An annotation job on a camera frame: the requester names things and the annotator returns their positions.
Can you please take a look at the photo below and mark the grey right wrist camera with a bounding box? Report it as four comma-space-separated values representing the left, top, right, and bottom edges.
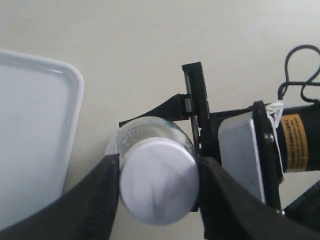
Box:
217, 100, 284, 210

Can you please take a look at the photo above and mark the clear plastic drink bottle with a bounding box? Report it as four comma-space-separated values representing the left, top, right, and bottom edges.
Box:
105, 116, 198, 178

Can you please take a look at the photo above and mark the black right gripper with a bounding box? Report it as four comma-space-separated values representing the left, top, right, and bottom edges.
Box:
118, 62, 220, 165

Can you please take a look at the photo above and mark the white bottle cap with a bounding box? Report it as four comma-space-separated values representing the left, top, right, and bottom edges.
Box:
120, 137, 200, 226

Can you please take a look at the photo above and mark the white rectangular plastic tray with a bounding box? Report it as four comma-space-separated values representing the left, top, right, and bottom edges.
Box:
0, 50, 84, 229

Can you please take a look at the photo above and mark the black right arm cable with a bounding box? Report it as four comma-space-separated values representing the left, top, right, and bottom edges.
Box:
277, 44, 320, 103

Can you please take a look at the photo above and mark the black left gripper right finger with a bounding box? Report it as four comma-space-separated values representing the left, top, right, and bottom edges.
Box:
199, 157, 320, 240

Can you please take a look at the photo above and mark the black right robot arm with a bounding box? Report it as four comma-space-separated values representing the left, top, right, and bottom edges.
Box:
114, 62, 320, 226

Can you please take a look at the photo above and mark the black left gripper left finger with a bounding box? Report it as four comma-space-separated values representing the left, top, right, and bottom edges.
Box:
0, 154, 120, 240

